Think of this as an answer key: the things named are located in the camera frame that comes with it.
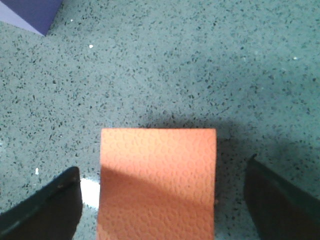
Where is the purple foam cube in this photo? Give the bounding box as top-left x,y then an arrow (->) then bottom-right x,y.
0,0 -> 63,36

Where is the orange foam cube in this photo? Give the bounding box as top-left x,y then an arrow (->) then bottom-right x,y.
96,128 -> 217,240

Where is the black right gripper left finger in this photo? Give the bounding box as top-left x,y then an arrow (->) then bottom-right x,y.
0,166 -> 83,240

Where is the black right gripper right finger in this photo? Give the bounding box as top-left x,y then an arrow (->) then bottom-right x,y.
243,155 -> 320,240

